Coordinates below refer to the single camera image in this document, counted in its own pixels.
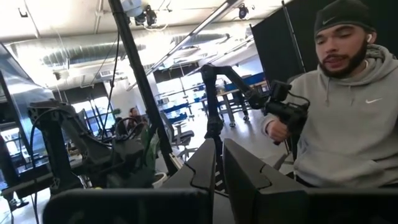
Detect black frame pole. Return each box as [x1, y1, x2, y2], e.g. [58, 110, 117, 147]
[107, 0, 180, 177]

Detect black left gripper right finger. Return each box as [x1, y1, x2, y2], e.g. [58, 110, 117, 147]
[223, 138, 308, 224]

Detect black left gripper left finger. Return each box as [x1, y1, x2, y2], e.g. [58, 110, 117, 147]
[161, 138, 217, 224]

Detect black partition curtain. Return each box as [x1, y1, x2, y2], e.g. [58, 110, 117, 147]
[250, 0, 398, 83]

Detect grey office chair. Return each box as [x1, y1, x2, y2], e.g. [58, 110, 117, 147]
[160, 111, 198, 161]

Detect overhead camera unit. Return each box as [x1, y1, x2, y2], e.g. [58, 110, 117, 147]
[120, 0, 158, 27]

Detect person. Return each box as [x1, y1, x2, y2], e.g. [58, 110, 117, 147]
[126, 107, 147, 133]
[261, 0, 398, 189]

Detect silver ventilation duct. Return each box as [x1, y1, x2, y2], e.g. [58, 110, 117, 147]
[6, 30, 233, 68]

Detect glossy dark display screen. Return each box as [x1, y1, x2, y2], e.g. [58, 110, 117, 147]
[0, 43, 56, 156]

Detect white plant pot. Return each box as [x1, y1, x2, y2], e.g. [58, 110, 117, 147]
[151, 172, 169, 189]

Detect green striped-leaf plant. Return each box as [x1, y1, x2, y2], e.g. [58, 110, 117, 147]
[141, 124, 161, 180]

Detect person's hand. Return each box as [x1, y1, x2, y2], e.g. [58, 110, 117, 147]
[266, 119, 292, 144]

